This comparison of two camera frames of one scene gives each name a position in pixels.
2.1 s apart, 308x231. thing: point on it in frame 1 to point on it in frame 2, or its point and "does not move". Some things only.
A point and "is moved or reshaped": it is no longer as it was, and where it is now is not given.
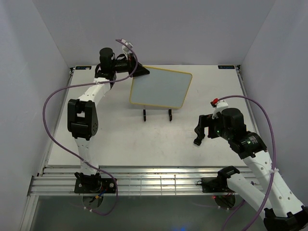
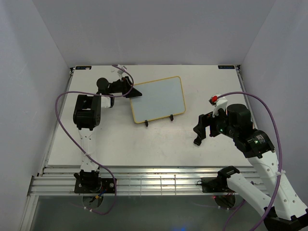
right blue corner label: x=226 y=67 does not move
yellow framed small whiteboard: x=160 y=88 is moved or reshaped
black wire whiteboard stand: x=170 y=112 to x=171 y=116
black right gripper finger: x=203 y=122 does not move
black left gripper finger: x=141 y=70 to x=133 y=93
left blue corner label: x=83 y=67 does not move
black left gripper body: x=127 y=66 to x=121 y=87
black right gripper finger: x=212 y=132 does not move
